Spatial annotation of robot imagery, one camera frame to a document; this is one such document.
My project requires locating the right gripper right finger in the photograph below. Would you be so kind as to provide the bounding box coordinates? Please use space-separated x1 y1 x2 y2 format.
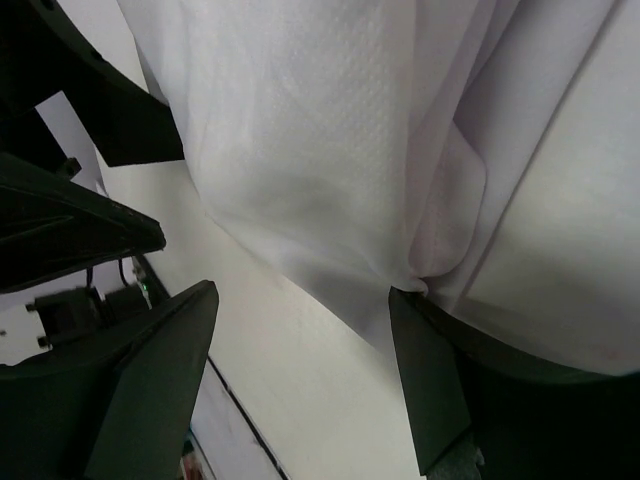
388 289 639 479

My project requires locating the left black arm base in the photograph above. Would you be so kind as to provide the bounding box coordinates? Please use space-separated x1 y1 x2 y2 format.
26 256 170 350

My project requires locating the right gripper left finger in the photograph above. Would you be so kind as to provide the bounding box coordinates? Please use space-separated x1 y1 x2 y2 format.
1 280 219 479

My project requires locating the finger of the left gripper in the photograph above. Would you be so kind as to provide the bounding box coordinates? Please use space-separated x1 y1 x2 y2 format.
1 153 166 294
29 1 184 167

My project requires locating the white t shirt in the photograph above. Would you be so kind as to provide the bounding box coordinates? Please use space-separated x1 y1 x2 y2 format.
120 1 639 375

